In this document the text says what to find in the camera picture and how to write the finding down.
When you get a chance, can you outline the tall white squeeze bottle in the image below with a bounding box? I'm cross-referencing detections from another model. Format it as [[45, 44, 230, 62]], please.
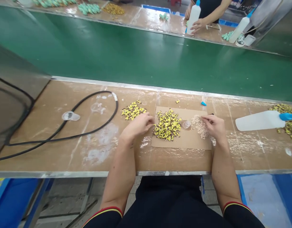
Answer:
[[186, 0, 201, 35]]

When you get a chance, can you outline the blue plastic bin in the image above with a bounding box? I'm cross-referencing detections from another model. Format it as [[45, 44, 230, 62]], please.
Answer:
[[237, 174, 292, 228]]

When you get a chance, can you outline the pile of green figurines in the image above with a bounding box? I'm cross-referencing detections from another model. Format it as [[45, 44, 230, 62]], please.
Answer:
[[77, 3, 101, 16]]

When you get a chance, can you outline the black cable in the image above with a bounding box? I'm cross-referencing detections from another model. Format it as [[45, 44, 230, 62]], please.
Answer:
[[0, 73, 119, 162]]

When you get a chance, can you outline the blue plastic crate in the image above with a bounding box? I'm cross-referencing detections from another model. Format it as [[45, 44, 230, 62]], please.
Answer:
[[0, 177, 52, 228]]

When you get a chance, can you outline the pile of brown figurines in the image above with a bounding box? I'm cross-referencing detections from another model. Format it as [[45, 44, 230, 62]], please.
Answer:
[[102, 3, 125, 16]]

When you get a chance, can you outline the small pile of yellow black figurines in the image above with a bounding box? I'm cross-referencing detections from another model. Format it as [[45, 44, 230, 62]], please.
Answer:
[[120, 100, 148, 121]]

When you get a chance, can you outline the white squeeze bottle blue nozzle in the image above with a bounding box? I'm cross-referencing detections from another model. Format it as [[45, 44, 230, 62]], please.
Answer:
[[235, 110, 292, 131]]

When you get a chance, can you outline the person's right hand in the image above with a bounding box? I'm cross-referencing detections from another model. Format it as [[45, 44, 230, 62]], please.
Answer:
[[199, 114, 228, 141]]

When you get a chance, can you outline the heap of yellow black figurines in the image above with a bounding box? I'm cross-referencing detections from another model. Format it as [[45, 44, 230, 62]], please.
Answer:
[[268, 103, 292, 145]]

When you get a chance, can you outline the green conveyor belt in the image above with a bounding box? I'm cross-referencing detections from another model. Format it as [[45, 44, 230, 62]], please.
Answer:
[[0, 4, 292, 103]]

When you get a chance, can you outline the brown cardboard sheet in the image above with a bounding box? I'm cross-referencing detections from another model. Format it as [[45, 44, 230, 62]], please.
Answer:
[[151, 106, 212, 150]]

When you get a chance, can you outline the clear plastic lid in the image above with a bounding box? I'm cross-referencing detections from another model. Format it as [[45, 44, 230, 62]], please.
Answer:
[[62, 111, 81, 121]]

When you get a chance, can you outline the large pile of yellow black figurines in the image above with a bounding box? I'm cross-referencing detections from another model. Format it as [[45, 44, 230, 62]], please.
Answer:
[[153, 109, 182, 142]]

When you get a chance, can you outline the pile of beige small parts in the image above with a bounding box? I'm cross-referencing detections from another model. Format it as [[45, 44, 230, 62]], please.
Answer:
[[191, 115, 210, 140]]

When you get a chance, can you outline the person's body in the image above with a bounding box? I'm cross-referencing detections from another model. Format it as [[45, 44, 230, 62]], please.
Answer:
[[83, 175, 265, 228]]

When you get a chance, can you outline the person's left hand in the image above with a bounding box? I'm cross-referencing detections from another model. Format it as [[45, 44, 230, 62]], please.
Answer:
[[122, 112, 155, 140]]

